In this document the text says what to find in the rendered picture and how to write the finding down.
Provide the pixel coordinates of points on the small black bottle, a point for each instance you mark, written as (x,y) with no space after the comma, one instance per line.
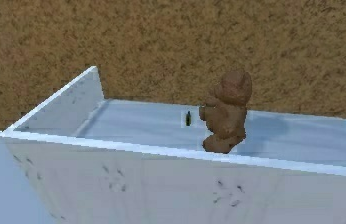
(188,119)

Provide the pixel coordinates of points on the brown teddy bear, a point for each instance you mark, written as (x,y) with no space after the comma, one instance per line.
(226,113)

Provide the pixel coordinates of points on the white wooden open box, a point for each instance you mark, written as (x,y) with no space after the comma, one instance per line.
(147,186)

